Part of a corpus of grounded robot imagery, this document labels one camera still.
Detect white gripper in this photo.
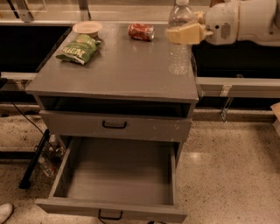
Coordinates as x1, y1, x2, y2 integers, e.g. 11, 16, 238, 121
165, 2, 239, 46

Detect clear plastic water bottle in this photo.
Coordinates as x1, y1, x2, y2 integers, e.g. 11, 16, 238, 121
168, 0, 197, 28

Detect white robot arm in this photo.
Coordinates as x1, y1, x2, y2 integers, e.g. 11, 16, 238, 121
165, 0, 280, 46

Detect grey drawer cabinet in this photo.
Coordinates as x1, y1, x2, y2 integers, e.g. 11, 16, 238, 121
25, 22, 200, 158

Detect closed grey top drawer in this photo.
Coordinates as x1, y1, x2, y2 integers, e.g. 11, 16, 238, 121
40, 110, 192, 142

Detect open grey middle drawer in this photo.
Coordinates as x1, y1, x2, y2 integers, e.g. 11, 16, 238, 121
36, 137, 186, 223

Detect red soda can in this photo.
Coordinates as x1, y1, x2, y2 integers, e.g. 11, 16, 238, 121
128, 24, 154, 41

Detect green chip bag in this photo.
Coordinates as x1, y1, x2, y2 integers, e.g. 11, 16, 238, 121
56, 34, 101, 65

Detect plastic bottles on floor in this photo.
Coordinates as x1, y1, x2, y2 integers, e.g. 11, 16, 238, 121
38, 135, 66, 178

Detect black stand leg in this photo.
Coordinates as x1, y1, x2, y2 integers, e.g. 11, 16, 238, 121
19, 129, 50, 189

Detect white shoe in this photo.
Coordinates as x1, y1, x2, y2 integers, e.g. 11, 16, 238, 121
0, 203, 13, 224

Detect black top drawer handle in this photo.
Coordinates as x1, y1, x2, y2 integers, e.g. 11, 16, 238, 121
101, 120, 127, 130

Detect black drawer handle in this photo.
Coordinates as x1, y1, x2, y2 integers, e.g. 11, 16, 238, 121
98, 209, 123, 221
101, 120, 127, 130

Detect metal railing frame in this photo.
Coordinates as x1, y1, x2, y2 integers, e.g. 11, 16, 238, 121
0, 0, 280, 99

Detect black cable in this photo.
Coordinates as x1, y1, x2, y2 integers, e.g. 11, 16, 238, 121
0, 91, 56, 152

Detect black middle drawer handle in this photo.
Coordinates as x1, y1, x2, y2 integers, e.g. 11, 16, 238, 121
98, 209, 123, 221

